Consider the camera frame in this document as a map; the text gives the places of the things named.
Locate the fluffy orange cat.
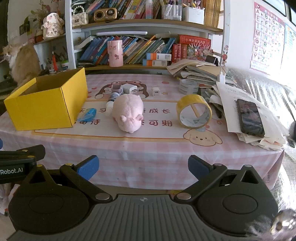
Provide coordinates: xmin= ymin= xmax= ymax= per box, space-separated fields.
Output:
xmin=1 ymin=43 xmax=42 ymax=85

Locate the pink printed cup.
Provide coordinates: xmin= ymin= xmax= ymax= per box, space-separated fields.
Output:
xmin=107 ymin=40 xmax=123 ymax=67

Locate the stack of clear tape rolls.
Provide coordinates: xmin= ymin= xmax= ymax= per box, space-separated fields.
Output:
xmin=179 ymin=79 xmax=199 ymax=94

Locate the row of upright books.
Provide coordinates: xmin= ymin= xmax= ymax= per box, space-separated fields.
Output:
xmin=72 ymin=0 xmax=162 ymax=20

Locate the black smartphone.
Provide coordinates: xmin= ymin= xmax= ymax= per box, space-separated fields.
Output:
xmin=236 ymin=98 xmax=265 ymax=138

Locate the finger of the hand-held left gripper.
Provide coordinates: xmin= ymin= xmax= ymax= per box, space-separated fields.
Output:
xmin=0 ymin=144 xmax=46 ymax=161

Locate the white pen holder box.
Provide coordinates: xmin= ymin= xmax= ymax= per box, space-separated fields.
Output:
xmin=183 ymin=6 xmax=205 ymax=25

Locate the white wooden bookshelf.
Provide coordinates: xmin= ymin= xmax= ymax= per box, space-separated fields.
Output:
xmin=32 ymin=0 xmax=228 ymax=70

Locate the clear pen holder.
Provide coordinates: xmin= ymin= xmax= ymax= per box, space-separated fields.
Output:
xmin=161 ymin=0 xmax=182 ymax=20

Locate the black phone stand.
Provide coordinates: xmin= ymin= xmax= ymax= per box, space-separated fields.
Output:
xmin=205 ymin=55 xmax=220 ymax=66

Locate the white ceramic figurine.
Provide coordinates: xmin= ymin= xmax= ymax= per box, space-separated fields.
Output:
xmin=41 ymin=13 xmax=65 ymax=38

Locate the yellow tape roll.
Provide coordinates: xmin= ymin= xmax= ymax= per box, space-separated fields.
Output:
xmin=176 ymin=94 xmax=213 ymax=129

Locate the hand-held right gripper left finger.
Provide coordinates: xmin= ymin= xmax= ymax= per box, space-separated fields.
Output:
xmin=22 ymin=155 xmax=114 ymax=202

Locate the pale wall chart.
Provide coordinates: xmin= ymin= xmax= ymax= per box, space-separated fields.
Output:
xmin=283 ymin=22 xmax=296 ymax=70

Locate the white quilted pearl handbag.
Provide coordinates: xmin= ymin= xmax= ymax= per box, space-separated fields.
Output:
xmin=71 ymin=5 xmax=89 ymax=28

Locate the dried flower bunch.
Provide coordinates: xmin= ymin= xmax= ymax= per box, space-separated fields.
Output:
xmin=30 ymin=0 xmax=55 ymax=21

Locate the pile of loose papers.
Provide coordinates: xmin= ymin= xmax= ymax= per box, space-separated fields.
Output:
xmin=203 ymin=81 xmax=289 ymax=151

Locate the silver fuzzy charm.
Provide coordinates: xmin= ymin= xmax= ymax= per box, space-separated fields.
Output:
xmin=245 ymin=209 xmax=296 ymax=241

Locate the pink plush pig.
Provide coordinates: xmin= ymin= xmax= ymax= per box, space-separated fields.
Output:
xmin=112 ymin=93 xmax=144 ymax=133

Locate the large white wall charger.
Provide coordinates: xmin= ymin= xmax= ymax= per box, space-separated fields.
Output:
xmin=121 ymin=83 xmax=138 ymax=94

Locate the row of slanted books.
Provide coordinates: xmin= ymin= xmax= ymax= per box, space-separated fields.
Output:
xmin=77 ymin=35 xmax=177 ymax=65

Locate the wooden retro speaker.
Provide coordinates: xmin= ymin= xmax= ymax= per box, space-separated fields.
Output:
xmin=94 ymin=8 xmax=118 ymax=23

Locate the alphabet wall poster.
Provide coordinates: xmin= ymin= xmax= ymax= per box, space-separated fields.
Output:
xmin=250 ymin=1 xmax=286 ymax=75

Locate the blue correction tape dispenser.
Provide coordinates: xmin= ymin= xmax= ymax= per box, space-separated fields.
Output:
xmin=77 ymin=107 xmax=97 ymax=121

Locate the plastic-covered sofa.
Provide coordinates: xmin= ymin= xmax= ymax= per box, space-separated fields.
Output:
xmin=228 ymin=68 xmax=296 ymax=209

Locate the pink cloth-covered desktop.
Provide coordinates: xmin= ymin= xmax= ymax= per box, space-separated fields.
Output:
xmin=0 ymin=67 xmax=285 ymax=193

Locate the yellow cardboard box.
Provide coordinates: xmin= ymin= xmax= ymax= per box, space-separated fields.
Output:
xmin=3 ymin=67 xmax=89 ymax=131

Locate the orange white carton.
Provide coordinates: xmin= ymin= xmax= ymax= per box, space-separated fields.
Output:
xmin=146 ymin=53 xmax=172 ymax=61
xmin=143 ymin=59 xmax=168 ymax=67

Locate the large red box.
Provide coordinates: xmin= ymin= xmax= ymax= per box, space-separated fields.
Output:
xmin=178 ymin=34 xmax=211 ymax=50

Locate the pen cup with red pen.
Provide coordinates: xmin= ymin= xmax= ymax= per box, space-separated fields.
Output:
xmin=47 ymin=51 xmax=61 ymax=73

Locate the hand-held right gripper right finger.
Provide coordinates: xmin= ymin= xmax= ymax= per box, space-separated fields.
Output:
xmin=173 ymin=155 xmax=266 ymax=204

